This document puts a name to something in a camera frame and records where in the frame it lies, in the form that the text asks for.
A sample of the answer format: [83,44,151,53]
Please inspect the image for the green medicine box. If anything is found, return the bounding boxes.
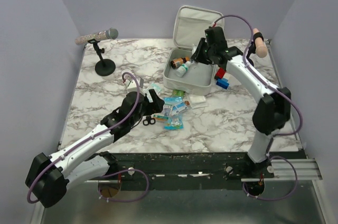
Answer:
[172,90,185,97]

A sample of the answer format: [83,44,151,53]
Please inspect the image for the cotton swab bag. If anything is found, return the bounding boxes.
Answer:
[164,116,183,130]

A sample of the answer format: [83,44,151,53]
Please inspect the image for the grey medicine kit case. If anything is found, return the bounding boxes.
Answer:
[163,5,223,96]

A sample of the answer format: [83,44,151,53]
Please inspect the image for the white green medicine bottle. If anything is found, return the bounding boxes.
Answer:
[175,61,191,78]

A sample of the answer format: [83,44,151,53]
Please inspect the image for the amber medicine bottle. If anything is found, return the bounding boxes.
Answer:
[170,57,190,69]

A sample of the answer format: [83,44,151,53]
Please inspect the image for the white gauze pad pack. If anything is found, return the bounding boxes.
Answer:
[187,94,208,109]

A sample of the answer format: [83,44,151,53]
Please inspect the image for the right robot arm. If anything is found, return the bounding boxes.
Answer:
[192,26,291,178]

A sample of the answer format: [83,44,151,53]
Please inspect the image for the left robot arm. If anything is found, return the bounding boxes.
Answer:
[25,89,165,208]

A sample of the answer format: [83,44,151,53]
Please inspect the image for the light blue sachet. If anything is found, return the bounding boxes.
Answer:
[164,97,183,106]

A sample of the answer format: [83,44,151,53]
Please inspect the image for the blue white wipes packet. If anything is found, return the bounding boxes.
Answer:
[171,102,188,116]

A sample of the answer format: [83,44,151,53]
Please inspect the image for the blue toy brick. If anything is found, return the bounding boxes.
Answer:
[216,78,229,89]

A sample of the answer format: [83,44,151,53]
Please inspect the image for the right black mic stand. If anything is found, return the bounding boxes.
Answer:
[246,41,256,66]

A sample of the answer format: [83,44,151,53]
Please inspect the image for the black mic stand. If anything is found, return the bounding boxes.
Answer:
[88,39,116,77]
[246,41,256,66]

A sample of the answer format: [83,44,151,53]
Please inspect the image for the beige wooden microphone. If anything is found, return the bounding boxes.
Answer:
[253,28,268,58]

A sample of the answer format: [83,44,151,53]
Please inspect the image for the left black mic stand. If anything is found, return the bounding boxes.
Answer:
[88,39,116,77]

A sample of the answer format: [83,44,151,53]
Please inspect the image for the glitter microphone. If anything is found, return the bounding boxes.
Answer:
[74,28,119,45]

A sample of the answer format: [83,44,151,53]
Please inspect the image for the black handled scissors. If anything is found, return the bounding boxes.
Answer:
[142,115,156,126]

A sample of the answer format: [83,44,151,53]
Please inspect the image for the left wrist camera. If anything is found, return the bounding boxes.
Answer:
[125,78,144,91]

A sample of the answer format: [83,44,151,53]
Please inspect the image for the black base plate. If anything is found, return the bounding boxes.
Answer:
[99,152,274,191]

